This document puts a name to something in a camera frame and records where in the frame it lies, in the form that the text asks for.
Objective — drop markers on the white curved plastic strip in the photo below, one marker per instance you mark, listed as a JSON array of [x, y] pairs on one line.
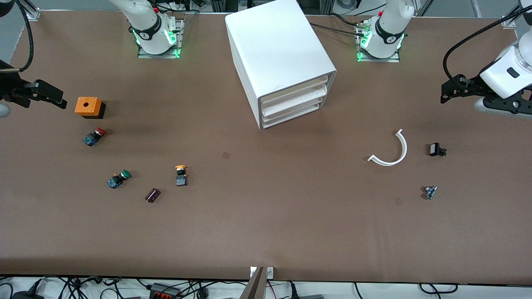
[[401, 153]]

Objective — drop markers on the orange button enclosure box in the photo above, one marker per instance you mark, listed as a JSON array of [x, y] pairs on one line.
[[87, 106]]

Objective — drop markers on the small blue electronic part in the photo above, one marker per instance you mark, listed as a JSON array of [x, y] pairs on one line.
[[430, 192]]

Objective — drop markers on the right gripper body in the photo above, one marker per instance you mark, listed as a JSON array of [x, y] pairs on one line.
[[9, 89]]

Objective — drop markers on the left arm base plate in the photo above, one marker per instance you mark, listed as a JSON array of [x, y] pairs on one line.
[[395, 59]]

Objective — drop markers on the brown wooden post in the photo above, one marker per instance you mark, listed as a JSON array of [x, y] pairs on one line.
[[253, 288]]

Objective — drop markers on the aluminium corner bracket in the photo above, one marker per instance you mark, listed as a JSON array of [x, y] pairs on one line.
[[508, 22], [32, 14]]

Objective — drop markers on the small black switch part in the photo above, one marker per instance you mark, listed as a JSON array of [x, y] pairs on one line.
[[436, 149]]

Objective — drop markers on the dark brown capacitor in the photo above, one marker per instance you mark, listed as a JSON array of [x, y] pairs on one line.
[[152, 195]]

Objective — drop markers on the small metal edge bracket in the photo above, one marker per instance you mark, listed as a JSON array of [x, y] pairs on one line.
[[270, 272], [252, 272]]

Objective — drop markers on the yellow push button switch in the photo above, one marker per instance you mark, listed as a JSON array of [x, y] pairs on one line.
[[181, 176]]

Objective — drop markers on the green push button switch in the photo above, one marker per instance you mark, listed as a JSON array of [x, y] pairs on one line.
[[118, 179]]

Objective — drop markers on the black power strip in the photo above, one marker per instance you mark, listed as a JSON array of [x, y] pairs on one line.
[[164, 291]]

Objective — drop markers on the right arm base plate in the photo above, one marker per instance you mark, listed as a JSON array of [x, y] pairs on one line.
[[143, 54]]

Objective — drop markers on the red push button switch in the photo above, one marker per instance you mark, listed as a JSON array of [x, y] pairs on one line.
[[93, 137]]

